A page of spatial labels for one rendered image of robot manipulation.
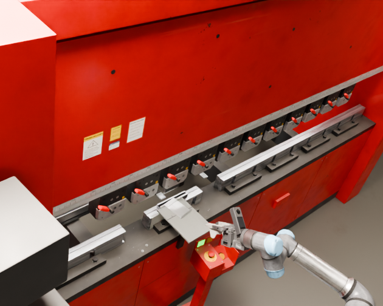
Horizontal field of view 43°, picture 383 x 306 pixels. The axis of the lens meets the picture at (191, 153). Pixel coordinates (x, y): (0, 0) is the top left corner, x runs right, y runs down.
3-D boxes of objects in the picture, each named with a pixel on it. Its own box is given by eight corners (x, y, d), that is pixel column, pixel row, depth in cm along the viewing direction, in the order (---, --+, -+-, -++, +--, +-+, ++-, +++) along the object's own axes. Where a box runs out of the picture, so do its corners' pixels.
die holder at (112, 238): (36, 289, 224) (36, 277, 218) (29, 280, 227) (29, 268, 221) (124, 243, 254) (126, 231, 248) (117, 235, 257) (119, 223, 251)
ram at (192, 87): (24, 231, 191) (18, 51, 140) (14, 217, 195) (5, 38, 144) (390, 67, 372) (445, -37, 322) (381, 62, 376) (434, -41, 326)
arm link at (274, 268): (290, 262, 200) (284, 241, 196) (281, 281, 192) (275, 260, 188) (272, 260, 205) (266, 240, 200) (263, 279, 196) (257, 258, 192)
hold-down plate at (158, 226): (158, 234, 263) (159, 231, 261) (152, 227, 265) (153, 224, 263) (198, 212, 281) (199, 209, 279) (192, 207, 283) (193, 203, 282)
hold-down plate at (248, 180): (229, 195, 297) (230, 192, 295) (223, 190, 300) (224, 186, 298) (261, 178, 315) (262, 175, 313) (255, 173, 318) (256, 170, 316)
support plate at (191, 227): (188, 243, 247) (189, 242, 247) (156, 210, 260) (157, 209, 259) (213, 229, 258) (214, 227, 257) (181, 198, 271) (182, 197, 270)
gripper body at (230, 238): (219, 244, 204) (241, 251, 195) (220, 224, 203) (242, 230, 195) (230, 241, 209) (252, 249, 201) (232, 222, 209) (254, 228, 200)
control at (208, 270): (205, 282, 271) (212, 262, 260) (189, 261, 280) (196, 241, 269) (232, 269, 282) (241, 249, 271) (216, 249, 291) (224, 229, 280)
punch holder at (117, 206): (97, 223, 222) (100, 197, 212) (87, 210, 226) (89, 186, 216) (124, 209, 231) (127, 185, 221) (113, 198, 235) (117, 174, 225)
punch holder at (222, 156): (218, 164, 271) (225, 141, 260) (208, 155, 275) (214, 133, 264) (236, 155, 280) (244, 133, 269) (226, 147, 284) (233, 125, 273)
